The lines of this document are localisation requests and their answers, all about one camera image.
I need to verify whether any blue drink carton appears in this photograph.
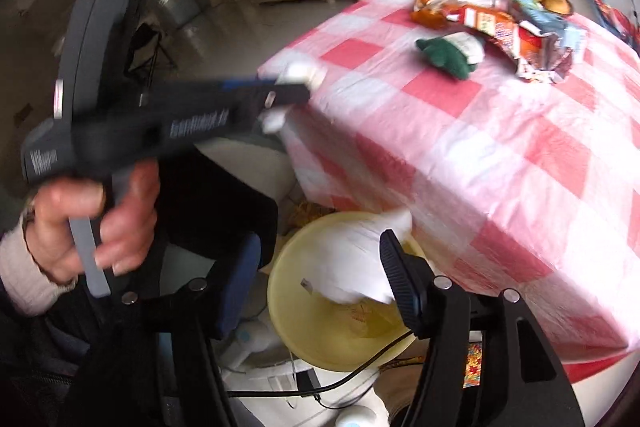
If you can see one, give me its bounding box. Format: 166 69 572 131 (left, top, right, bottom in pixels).
509 0 586 51

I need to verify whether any red snack wrapper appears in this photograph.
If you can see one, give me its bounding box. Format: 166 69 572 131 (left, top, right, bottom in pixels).
459 4 573 83

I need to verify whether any person's left hand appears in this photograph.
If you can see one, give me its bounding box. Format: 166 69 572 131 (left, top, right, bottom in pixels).
25 160 160 285

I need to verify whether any green sock with label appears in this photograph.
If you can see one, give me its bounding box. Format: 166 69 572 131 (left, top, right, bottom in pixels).
416 31 485 80

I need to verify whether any white paper napkin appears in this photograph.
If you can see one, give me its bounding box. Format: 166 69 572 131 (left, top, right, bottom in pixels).
296 208 412 305

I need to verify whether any orange peel in bag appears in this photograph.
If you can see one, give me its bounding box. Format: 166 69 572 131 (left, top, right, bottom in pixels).
410 0 465 29

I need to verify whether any small yellow fruit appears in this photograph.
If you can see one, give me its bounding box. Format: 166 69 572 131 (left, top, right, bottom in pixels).
541 0 574 16

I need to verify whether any pink checkered tablecloth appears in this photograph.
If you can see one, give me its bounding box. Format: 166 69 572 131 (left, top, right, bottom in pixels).
259 0 639 362

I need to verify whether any yellow plastic basin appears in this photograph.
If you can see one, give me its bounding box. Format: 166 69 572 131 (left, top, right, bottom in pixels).
267 211 425 373

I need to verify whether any black cable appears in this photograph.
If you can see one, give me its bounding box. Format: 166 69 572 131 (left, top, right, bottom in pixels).
224 329 417 400

